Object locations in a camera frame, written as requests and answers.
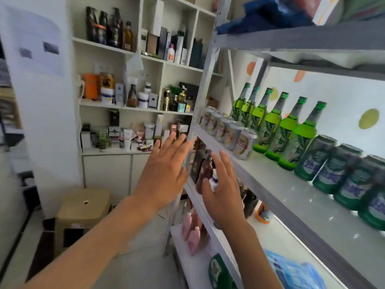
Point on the person's right hand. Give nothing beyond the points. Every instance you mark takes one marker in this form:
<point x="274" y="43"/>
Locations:
<point x="225" y="198"/>

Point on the person's left hand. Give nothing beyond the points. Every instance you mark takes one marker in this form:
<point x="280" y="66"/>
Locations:
<point x="161" y="177"/>

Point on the person's left thumb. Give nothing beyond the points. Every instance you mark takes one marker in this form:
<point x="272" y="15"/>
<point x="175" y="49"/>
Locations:
<point x="185" y="177"/>

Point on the person's right thumb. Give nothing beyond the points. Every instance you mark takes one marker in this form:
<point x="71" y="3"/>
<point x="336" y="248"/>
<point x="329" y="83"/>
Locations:
<point x="207" y="191"/>

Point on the person's right middle finger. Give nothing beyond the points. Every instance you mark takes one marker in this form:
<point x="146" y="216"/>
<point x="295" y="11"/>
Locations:
<point x="226" y="165"/>

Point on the person's left middle finger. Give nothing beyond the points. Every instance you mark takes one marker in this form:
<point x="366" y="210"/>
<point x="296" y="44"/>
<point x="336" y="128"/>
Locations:
<point x="179" y="145"/>

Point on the person's left little finger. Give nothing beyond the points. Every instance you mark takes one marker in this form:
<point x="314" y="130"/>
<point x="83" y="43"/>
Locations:
<point x="155" y="150"/>

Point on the person's left forearm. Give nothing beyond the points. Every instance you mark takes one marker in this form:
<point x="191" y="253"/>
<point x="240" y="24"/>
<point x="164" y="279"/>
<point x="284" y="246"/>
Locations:
<point x="90" y="249"/>

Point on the person's right forearm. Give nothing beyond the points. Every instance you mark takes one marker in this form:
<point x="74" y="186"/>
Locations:
<point x="249" y="255"/>

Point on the small white blue bottle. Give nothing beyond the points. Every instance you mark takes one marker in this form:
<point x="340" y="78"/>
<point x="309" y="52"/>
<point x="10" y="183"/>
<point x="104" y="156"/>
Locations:
<point x="214" y="182"/>

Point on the brown pump bottle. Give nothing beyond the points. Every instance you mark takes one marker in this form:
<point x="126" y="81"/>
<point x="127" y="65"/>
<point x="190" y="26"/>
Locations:
<point x="205" y="174"/>

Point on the black carton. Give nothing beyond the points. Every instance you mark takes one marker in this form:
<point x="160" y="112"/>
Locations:
<point x="197" y="165"/>

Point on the silver red drink can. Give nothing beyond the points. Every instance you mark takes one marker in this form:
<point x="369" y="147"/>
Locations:
<point x="244" y="145"/>
<point x="207" y="118"/>
<point x="214" y="124"/>
<point x="222" y="129"/>
<point x="232" y="136"/>

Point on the pile of small cosmetic boxes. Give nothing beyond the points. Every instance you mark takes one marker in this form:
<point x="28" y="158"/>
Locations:
<point x="114" y="136"/>

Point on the gold teal perfume bottle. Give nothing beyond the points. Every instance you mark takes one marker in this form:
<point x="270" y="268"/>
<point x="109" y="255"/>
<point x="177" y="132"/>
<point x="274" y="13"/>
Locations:
<point x="182" y="102"/>

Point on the dark glass bottle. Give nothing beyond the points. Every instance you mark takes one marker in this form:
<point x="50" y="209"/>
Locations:
<point x="250" y="204"/>

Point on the small white box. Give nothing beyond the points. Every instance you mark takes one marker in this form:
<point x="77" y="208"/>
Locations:
<point x="153" y="101"/>

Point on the white cream jar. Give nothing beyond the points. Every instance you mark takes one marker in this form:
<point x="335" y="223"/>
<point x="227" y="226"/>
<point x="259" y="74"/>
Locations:
<point x="143" y="100"/>

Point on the small cardboard box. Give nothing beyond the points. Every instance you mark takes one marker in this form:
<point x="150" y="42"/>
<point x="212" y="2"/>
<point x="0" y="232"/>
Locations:
<point x="212" y="103"/>

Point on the white wooden shelf cabinet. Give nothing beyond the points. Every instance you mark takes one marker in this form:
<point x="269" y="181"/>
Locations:
<point x="105" y="171"/>

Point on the dark gift box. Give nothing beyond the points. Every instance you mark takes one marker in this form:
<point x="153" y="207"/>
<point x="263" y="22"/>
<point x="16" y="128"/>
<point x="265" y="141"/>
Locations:
<point x="191" y="90"/>

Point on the brown glass bottle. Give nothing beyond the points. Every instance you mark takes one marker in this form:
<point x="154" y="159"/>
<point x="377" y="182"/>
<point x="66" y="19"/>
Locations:
<point x="132" y="97"/>

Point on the row of green glass bottles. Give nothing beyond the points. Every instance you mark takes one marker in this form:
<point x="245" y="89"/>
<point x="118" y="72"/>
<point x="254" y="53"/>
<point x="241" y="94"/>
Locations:
<point x="272" y="126"/>

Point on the pale blue box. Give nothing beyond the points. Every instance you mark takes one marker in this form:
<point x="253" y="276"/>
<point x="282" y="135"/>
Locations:
<point x="119" y="94"/>

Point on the white jar with dark band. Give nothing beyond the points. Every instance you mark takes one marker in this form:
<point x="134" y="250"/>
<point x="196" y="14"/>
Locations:
<point x="107" y="96"/>

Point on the green round packet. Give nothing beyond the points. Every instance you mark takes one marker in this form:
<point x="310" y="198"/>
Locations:
<point x="218" y="272"/>

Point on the grey metal shelf rack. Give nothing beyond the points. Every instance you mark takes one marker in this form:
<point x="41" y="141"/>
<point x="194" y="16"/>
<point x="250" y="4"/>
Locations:
<point x="300" y="204"/>

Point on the gold brown jar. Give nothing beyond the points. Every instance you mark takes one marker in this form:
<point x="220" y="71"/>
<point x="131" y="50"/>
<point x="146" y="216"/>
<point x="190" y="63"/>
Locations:
<point x="107" y="81"/>

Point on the white paper note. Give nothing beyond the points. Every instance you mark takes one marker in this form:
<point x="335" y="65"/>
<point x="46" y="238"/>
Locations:
<point x="134" y="65"/>

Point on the green drink can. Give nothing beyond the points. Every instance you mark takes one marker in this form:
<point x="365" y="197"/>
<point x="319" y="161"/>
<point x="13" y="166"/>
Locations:
<point x="355" y="185"/>
<point x="314" y="159"/>
<point x="334" y="172"/>
<point x="374" y="210"/>

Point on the orange container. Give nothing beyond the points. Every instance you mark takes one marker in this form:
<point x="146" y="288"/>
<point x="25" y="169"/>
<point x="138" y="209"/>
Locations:
<point x="91" y="87"/>

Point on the white bottle with red cap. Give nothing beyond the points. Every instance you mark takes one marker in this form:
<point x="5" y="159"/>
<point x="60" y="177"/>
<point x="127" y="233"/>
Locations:
<point x="171" y="54"/>

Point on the dark blue box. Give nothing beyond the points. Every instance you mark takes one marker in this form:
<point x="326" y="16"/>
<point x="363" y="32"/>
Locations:
<point x="196" y="54"/>

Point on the beige plastic stool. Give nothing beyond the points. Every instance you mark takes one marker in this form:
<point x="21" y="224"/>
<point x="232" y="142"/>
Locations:
<point x="81" y="209"/>

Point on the white slim box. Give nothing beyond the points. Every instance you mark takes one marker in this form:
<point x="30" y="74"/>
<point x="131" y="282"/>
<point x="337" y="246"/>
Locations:
<point x="179" y="49"/>

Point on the black tall box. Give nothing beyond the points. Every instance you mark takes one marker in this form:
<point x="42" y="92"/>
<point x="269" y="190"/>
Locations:
<point x="162" y="43"/>

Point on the brown cardboard carton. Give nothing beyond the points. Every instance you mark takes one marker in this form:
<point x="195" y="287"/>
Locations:
<point x="152" y="45"/>

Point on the amber glass bottle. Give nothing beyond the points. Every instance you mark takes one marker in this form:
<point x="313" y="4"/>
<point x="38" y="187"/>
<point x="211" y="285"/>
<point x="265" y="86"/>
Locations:
<point x="128" y="39"/>

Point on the blue plastic bag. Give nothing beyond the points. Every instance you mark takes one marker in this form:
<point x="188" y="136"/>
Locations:
<point x="288" y="272"/>

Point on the dark tall bottle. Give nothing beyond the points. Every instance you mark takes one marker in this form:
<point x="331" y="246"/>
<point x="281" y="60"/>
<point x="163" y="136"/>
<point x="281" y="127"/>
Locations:
<point x="115" y="28"/>

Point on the tall white box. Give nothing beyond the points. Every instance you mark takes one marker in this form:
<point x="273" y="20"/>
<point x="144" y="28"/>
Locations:
<point x="157" y="18"/>

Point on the dark slim bottle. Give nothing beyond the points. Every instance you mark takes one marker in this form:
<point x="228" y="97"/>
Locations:
<point x="103" y="30"/>

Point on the dark bottle with orange band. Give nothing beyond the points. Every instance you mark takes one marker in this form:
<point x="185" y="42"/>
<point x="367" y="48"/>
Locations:
<point x="91" y="25"/>

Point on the blue cloth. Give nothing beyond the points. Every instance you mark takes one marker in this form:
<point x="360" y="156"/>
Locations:
<point x="270" y="14"/>

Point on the white paper poster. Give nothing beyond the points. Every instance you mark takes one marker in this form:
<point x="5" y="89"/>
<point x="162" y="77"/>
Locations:
<point x="36" y="30"/>

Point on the white orange box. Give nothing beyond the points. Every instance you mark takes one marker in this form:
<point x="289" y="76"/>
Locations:
<point x="324" y="10"/>

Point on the green round wall sticker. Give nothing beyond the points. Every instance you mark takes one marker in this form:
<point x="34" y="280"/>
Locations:
<point x="368" y="118"/>

